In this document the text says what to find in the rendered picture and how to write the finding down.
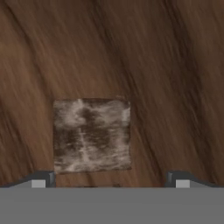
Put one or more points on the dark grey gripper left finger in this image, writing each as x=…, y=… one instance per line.
x=43, y=177

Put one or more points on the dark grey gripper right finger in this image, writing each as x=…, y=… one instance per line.
x=180, y=177

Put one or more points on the translucent grey ice cube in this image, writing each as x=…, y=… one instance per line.
x=92, y=135

